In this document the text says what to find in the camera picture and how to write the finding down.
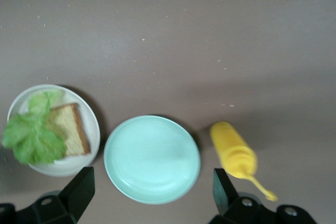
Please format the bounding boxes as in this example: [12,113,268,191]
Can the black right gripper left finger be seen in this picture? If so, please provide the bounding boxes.
[0,166,96,224]

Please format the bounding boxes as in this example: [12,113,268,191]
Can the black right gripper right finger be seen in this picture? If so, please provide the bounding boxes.
[208,168,316,224]

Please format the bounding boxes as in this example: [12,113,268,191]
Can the yellow mustard squeeze bottle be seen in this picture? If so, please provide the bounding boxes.
[209,121,278,202]

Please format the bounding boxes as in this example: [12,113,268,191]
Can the green lettuce leaf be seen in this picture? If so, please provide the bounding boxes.
[2,89,66,166]

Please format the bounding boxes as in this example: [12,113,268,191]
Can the brown toasted bread slice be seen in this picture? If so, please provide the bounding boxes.
[46,102,91,157]

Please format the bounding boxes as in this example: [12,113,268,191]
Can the beige plate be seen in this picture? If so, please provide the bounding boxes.
[7,84,101,177]

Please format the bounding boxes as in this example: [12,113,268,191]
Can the mint green plate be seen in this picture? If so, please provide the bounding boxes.
[103,115,202,205]

